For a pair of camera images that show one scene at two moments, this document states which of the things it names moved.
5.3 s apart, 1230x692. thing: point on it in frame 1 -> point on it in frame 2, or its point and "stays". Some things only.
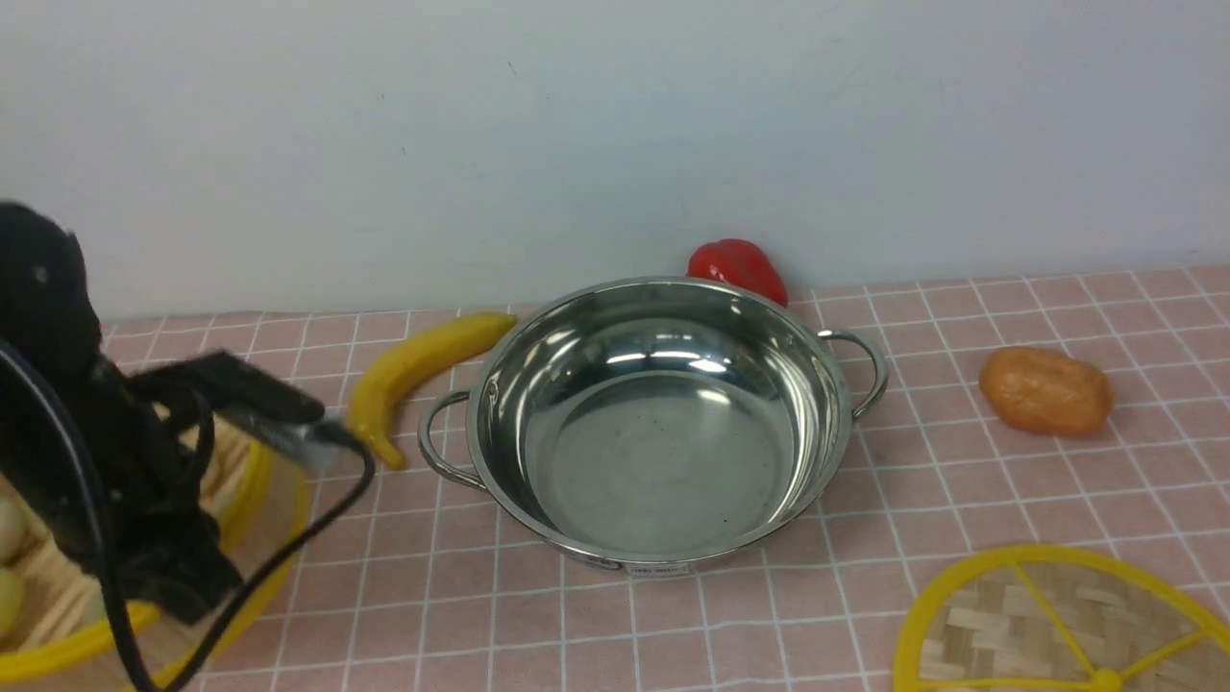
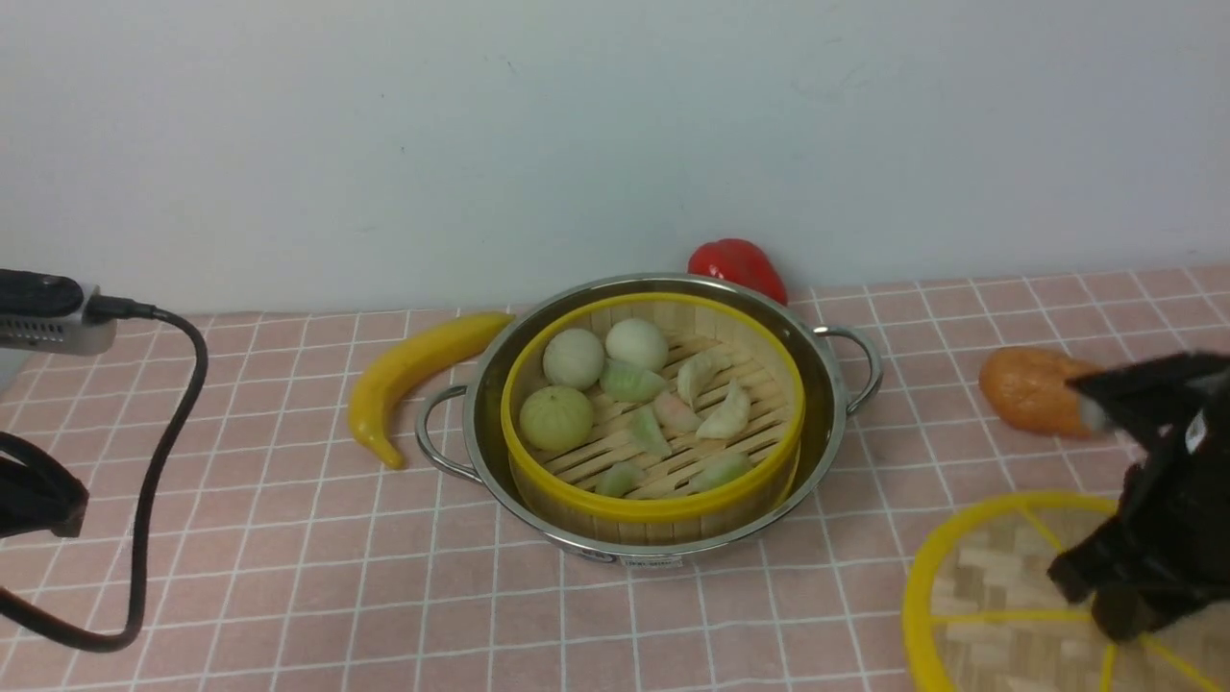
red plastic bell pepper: x=739 y=261 stays
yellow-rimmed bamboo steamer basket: x=61 y=611 -> x=651 y=418
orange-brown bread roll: x=1045 y=392 stays
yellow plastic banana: x=405 y=358 stays
